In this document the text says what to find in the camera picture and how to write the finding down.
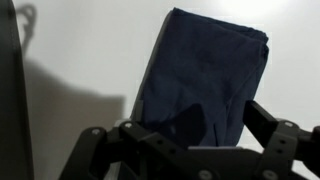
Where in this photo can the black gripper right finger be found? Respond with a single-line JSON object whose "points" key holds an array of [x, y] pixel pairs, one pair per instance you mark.
{"points": [[283, 142]]}

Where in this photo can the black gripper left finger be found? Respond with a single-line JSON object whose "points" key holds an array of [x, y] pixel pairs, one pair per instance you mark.
{"points": [[97, 149]]}

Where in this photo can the dark blue towel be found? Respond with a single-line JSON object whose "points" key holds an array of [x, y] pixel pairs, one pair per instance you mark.
{"points": [[201, 73]]}

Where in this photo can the dark grey fabric box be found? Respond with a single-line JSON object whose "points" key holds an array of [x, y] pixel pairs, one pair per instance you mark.
{"points": [[15, 141]]}

